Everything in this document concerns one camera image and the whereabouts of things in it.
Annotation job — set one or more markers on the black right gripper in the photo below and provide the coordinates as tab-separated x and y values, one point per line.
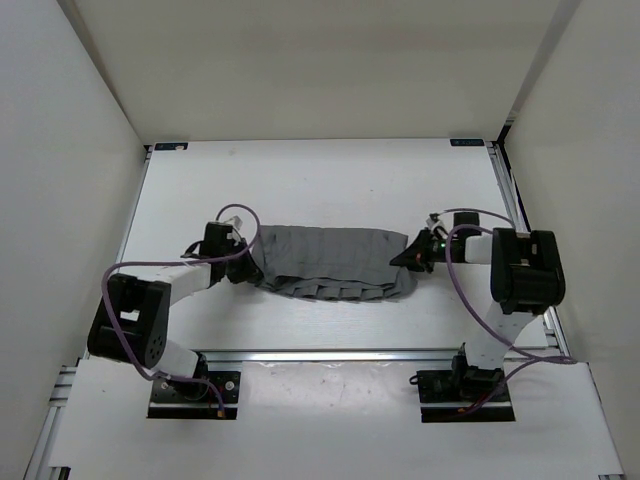
416	256

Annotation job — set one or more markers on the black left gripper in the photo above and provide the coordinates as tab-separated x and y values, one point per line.
250	270

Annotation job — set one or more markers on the grey pleated skirt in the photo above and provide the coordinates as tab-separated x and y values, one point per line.
332	264

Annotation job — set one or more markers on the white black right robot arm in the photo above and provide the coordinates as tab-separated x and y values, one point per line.
526	279

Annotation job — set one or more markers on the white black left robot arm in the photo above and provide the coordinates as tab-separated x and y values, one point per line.
132	320

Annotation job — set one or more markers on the blue label right corner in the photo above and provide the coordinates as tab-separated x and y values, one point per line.
467	142

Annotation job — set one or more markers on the blue label corner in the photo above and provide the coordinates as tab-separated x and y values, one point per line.
467	142
171	146

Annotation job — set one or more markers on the blue label left corner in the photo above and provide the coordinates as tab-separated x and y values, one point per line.
171	146

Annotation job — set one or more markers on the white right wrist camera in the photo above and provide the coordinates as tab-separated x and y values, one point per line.
436	226

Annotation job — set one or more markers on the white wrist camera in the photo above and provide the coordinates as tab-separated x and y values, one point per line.
236	223
436	226

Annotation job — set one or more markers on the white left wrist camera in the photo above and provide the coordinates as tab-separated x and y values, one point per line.
236	223

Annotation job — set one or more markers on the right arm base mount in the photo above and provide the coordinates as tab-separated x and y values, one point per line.
450	387

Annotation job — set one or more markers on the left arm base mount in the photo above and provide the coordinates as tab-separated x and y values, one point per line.
217	400

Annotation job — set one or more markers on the aluminium frame rail right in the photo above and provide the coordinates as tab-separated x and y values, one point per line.
516	212

